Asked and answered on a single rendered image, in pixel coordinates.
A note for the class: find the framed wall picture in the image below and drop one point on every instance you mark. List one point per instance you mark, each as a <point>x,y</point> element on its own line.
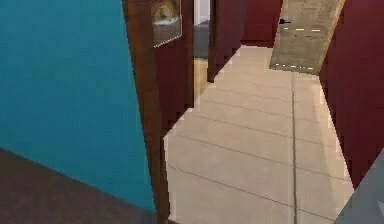
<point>166,20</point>

